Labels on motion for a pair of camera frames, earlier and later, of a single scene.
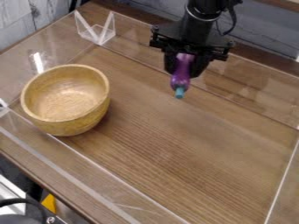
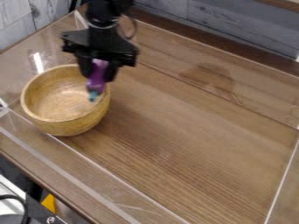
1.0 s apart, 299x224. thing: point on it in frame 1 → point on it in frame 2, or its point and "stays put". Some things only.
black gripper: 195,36 → 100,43
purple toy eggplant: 180,80 → 97,78
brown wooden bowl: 65,99 stays put
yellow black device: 49,202 stays put
